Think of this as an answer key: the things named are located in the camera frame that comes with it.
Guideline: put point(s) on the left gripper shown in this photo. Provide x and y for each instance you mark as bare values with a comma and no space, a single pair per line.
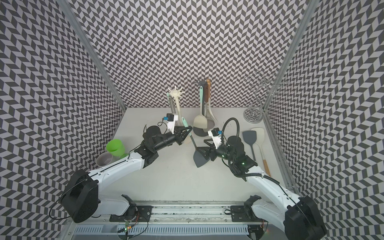
179,136

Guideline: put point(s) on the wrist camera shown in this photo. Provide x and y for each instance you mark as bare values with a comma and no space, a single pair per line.
171,121
216,135

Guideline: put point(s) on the dark grey utensil rack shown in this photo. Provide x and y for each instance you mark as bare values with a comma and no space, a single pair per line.
203,132

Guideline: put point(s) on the cream spoon brown handle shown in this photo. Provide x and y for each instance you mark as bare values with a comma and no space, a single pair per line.
209,83

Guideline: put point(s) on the cream slotted turner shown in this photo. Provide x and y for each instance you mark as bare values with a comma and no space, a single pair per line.
172,104

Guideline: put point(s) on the aluminium front rail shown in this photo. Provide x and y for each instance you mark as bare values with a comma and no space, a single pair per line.
170,219

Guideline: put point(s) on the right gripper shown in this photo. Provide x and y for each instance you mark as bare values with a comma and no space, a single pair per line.
212,150

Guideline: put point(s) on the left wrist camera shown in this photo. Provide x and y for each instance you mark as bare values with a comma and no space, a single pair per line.
171,121

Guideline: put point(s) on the cream turner mint handle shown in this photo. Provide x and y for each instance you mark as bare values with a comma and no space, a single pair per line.
200,120

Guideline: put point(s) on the cream spatula wooden handle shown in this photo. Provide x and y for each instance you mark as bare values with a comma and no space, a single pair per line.
259,141

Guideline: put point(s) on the grey ceramic mug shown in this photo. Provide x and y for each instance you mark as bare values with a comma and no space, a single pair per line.
104,159

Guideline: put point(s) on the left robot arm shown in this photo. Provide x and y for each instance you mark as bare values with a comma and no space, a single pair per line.
83,196

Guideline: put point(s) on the grey turner mint handle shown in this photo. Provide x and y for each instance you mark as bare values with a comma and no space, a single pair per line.
199,156

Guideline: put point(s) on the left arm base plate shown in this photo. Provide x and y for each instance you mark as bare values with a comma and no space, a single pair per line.
134,214

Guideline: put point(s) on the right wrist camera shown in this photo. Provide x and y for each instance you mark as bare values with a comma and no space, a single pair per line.
216,135

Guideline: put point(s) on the cream utensil rack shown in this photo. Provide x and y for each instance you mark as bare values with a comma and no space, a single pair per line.
176,94

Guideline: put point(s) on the grey spatula mint handle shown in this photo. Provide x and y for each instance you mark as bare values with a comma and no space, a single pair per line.
250,138

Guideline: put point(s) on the green plastic goblet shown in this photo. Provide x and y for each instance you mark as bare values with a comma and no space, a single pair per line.
116,148

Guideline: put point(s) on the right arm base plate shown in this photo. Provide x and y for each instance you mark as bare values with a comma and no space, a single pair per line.
243,214

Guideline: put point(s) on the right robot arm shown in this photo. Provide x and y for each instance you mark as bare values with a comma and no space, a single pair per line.
298,217

